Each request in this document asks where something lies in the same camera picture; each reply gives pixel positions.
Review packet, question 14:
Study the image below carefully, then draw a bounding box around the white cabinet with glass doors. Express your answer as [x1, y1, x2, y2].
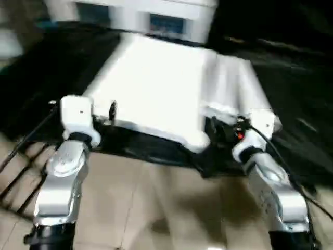
[43, 0, 219, 45]

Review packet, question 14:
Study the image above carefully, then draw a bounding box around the white plastic table top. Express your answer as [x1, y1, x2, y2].
[84, 33, 283, 156]

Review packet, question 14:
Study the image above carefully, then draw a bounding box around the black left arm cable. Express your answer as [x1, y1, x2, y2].
[0, 100, 59, 172]

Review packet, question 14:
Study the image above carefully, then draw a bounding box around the black mat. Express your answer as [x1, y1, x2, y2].
[0, 15, 333, 188]

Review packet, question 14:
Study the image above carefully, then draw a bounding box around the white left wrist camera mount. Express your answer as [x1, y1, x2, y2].
[59, 94, 101, 147]

